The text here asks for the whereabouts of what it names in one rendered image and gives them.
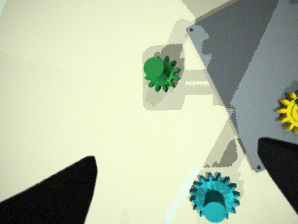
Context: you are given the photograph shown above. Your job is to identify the green gear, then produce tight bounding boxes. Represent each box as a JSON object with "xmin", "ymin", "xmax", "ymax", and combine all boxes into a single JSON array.
[{"xmin": 143, "ymin": 56, "xmax": 181, "ymax": 92}]

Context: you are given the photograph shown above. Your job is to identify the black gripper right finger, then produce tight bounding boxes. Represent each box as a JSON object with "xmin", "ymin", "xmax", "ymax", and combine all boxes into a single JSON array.
[{"xmin": 257, "ymin": 137, "xmax": 298, "ymax": 215}]

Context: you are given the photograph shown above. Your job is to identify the teal gear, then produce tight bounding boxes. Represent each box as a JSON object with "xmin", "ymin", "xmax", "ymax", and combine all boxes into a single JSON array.
[{"xmin": 190, "ymin": 172, "xmax": 241, "ymax": 223}]

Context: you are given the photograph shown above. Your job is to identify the grey board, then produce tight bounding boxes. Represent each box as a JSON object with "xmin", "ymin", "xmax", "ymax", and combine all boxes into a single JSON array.
[{"xmin": 186, "ymin": 0, "xmax": 298, "ymax": 173}]

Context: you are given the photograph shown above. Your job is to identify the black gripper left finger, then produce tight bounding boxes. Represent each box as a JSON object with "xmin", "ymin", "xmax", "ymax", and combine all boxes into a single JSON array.
[{"xmin": 0, "ymin": 155, "xmax": 98, "ymax": 224}]

